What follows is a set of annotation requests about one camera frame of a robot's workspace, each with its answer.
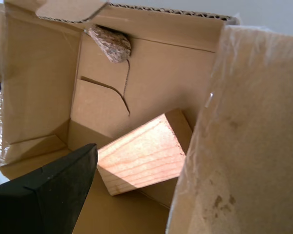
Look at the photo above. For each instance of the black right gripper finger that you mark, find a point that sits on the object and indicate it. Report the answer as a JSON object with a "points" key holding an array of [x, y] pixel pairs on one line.
{"points": [[39, 202]]}

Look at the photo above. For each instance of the light wooden block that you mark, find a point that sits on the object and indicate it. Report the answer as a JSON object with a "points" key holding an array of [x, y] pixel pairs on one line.
{"points": [[141, 156]]}

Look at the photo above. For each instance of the speckled granite rock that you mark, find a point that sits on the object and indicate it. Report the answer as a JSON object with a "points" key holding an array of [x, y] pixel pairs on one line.
{"points": [[112, 46]]}

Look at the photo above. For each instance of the brown cardboard box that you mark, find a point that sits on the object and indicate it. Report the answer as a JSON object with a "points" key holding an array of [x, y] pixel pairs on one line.
{"points": [[246, 122]]}

